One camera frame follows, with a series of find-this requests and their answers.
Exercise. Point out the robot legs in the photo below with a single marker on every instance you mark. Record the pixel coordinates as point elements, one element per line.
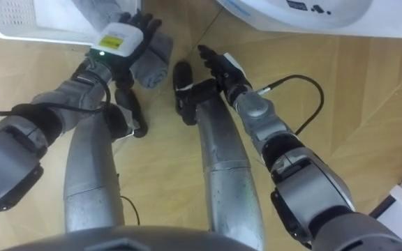
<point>225,174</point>

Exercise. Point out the white washing machine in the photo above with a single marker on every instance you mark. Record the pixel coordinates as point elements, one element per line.
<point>361,21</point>

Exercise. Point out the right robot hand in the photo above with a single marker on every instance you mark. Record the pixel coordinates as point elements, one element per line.
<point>225,73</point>

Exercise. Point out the robot body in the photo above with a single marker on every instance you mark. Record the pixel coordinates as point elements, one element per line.
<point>134,238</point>

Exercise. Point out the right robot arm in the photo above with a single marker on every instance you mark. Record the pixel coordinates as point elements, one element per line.
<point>309,195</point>

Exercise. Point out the white plastic laundry basket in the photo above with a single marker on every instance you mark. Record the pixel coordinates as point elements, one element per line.
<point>30,21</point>

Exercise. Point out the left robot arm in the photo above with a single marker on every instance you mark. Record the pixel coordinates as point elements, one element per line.
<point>9,157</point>

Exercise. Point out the grey towel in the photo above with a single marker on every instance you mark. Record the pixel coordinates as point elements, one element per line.
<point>152,66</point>

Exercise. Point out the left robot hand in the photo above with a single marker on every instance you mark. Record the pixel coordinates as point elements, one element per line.
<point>124,38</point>

